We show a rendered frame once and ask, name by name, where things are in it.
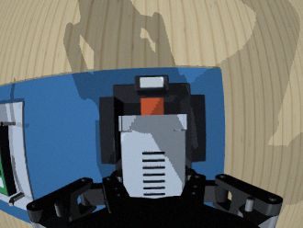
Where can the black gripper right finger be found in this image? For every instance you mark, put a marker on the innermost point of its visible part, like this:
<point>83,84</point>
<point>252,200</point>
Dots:
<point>250,202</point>

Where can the blue flat plate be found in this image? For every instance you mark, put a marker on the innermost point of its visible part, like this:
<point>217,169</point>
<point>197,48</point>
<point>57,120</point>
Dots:
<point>52,138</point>

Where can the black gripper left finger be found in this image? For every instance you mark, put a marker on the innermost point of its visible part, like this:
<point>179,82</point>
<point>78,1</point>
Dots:
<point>56,209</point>

